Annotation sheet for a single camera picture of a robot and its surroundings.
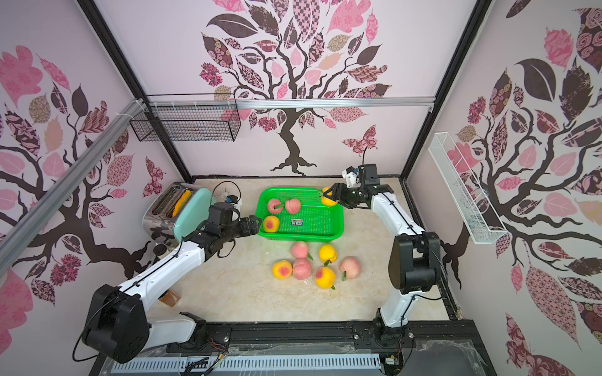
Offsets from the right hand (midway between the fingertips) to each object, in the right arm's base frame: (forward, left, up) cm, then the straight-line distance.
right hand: (329, 198), depth 88 cm
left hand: (-9, +29, -4) cm, 31 cm away
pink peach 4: (-22, -8, -13) cm, 27 cm away
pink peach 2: (-14, +12, -14) cm, 23 cm away
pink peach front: (+8, +24, -13) cm, 29 cm away
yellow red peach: (-3, +24, -12) cm, 27 cm away
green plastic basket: (+3, +5, -19) cm, 20 cm away
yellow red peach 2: (-22, +18, -13) cm, 32 cm away
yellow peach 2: (-16, +1, -14) cm, 21 cm away
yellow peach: (-2, +1, +2) cm, 3 cm away
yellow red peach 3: (-26, +3, -13) cm, 29 cm away
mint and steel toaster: (-1, +58, -3) cm, 58 cm away
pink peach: (+6, +15, -12) cm, 20 cm away
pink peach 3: (-22, +11, -13) cm, 28 cm away
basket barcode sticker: (+2, +14, -18) cm, 23 cm away
